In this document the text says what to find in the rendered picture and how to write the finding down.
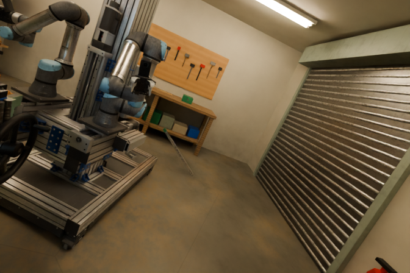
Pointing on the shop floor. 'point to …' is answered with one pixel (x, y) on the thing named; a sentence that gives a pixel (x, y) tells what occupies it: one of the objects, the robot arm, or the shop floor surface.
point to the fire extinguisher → (382, 267)
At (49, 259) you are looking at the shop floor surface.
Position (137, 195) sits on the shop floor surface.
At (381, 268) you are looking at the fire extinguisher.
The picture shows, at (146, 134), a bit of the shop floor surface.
